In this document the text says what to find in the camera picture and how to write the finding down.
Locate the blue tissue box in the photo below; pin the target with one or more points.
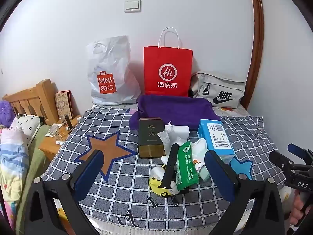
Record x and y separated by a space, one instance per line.
215 137

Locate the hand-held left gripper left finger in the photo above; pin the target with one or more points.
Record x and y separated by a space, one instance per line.
86 173

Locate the grey checked blanket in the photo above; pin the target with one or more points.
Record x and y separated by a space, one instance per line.
122 183

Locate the white light switch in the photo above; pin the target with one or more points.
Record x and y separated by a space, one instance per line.
132 5

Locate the grey waist bag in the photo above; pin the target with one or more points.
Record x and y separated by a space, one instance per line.
220 88

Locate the purple towel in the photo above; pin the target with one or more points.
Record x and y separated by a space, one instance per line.
171 110

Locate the small white printed sachet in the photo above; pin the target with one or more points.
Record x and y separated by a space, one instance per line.
196 164

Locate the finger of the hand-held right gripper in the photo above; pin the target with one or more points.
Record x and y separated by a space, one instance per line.
281 158
297 149

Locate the dark green tin box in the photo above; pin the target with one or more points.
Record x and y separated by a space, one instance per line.
150 137

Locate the colourful quilt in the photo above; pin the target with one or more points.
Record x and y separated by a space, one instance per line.
11 166

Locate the green tissue packet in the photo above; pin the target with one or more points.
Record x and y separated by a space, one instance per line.
187 166

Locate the red paper bag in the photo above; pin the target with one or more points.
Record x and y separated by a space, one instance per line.
168 63

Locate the glass cup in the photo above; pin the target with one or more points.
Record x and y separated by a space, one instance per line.
56 132

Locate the purple plush toy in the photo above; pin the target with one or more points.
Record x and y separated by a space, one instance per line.
6 113

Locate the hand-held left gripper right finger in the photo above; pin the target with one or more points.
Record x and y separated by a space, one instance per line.
220 178

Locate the brown wooden door frame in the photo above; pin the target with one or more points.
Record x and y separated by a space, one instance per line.
258 41

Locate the white floral pillow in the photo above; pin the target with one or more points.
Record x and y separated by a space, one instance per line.
24 127

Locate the patterned book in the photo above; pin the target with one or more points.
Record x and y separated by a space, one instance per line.
64 105

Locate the wooden headboard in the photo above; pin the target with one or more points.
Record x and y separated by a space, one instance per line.
29 95

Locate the person's right hand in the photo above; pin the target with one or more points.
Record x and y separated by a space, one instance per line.
297 206

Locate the yellow black striped fabric sleeve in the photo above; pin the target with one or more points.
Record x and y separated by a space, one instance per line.
156 187

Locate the wooden nightstand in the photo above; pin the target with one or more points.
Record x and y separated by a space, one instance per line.
50 149

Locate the white mesh net bag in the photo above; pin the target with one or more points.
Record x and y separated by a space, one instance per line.
165 139

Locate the green bed cover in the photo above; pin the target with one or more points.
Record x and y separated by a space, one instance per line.
34 159

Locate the white plastic shopping bag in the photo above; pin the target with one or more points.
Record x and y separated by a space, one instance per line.
110 61

